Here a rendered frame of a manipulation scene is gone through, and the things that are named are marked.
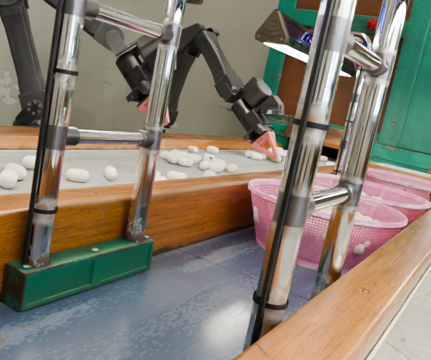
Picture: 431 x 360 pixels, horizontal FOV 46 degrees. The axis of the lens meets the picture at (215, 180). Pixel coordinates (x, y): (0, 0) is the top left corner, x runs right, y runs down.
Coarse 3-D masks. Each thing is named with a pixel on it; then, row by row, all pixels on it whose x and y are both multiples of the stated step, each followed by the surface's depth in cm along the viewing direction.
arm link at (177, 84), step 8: (192, 40) 165; (192, 48) 167; (184, 56) 167; (192, 56) 169; (184, 64) 168; (176, 72) 169; (184, 72) 170; (176, 80) 170; (184, 80) 172; (176, 88) 171; (176, 96) 173; (168, 104) 172; (176, 104) 175; (176, 112) 176
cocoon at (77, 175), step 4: (68, 172) 74; (72, 172) 74; (76, 172) 75; (80, 172) 75; (84, 172) 75; (68, 176) 74; (72, 176) 74; (76, 176) 75; (80, 176) 75; (84, 176) 75; (88, 176) 76; (72, 180) 75; (76, 180) 75; (80, 180) 75; (84, 180) 75
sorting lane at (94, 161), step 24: (0, 168) 74; (24, 168) 78; (72, 168) 85; (96, 168) 89; (120, 168) 93; (168, 168) 103; (192, 168) 109; (240, 168) 124; (264, 168) 133; (0, 192) 62; (24, 192) 64
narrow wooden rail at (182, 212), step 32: (64, 192) 58; (96, 192) 61; (128, 192) 64; (160, 192) 68; (192, 192) 75; (224, 192) 84; (0, 224) 47; (64, 224) 54; (96, 224) 58; (160, 224) 70; (192, 224) 77; (224, 224) 87; (0, 256) 48; (0, 288) 49
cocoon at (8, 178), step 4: (4, 172) 64; (8, 172) 64; (12, 172) 64; (0, 176) 63; (4, 176) 63; (8, 176) 63; (12, 176) 64; (16, 176) 65; (0, 180) 63; (4, 180) 63; (8, 180) 63; (12, 180) 64; (16, 180) 64; (0, 184) 64; (4, 184) 63; (8, 184) 63; (12, 184) 64; (8, 188) 64
